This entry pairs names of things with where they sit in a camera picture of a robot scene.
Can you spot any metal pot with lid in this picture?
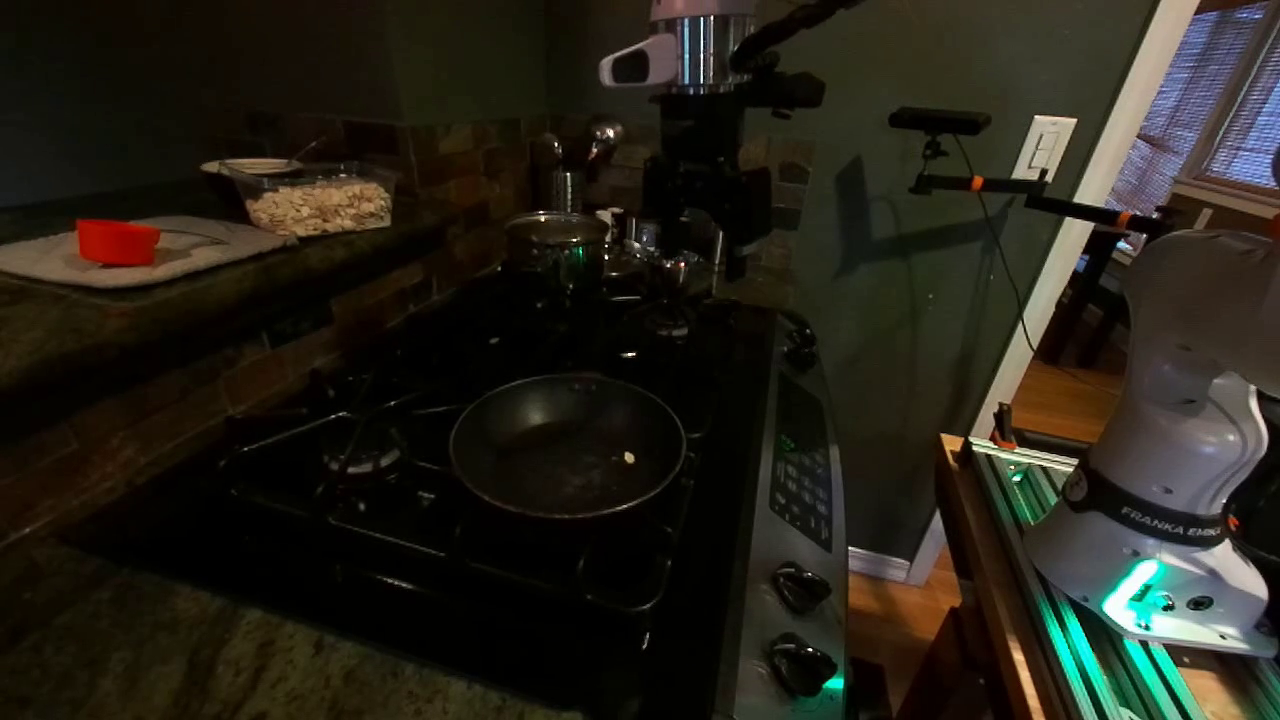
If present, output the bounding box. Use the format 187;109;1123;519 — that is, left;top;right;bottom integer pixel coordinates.
502;207;612;280

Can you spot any round gas burner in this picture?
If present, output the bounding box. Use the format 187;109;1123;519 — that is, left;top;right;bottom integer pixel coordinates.
315;415;413;479

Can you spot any metal spoon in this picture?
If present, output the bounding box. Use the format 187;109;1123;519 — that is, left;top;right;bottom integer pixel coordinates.
580;122;629;176

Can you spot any window with blinds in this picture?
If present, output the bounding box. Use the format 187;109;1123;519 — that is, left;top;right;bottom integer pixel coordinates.
1111;0;1280;216

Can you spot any black stove knob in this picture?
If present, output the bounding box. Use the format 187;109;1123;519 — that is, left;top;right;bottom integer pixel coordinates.
764;629;845;705
777;309;824;378
767;555;838;620

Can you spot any white cutting board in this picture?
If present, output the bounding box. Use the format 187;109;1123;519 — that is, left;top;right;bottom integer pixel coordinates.
0;213;291;296

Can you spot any black gas stove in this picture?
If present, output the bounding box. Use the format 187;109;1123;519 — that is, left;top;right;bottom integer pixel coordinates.
63;272;856;720

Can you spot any wooden robot cart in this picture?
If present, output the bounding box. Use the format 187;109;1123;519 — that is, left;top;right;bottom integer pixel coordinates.
933;427;1280;720

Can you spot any shiny metal kettle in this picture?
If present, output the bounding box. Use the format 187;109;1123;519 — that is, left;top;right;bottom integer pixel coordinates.
604;204;718;304

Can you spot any red bowl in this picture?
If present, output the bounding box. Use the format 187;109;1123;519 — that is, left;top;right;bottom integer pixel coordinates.
74;216;164;269

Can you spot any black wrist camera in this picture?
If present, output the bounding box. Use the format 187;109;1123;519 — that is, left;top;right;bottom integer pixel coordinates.
729;62;829;122

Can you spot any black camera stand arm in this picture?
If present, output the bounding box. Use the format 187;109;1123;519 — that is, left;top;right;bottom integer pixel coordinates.
909;131;1169;239

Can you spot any metal utensil holder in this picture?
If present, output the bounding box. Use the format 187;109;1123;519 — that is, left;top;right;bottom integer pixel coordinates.
545;165;591;216

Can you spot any black frying pan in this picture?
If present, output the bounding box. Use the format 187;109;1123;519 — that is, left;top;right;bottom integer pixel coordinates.
445;370;692;530

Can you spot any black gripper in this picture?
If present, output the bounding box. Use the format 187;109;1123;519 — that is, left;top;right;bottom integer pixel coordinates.
641;87;780;293

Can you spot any white light switch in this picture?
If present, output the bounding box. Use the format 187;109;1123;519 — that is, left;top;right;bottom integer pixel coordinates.
1007;111;1081;189

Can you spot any glass container with food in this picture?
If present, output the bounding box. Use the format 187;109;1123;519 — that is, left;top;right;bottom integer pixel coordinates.
238;162;402;243

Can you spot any white plate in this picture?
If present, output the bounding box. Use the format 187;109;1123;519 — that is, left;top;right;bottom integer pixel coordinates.
196;153;308;184

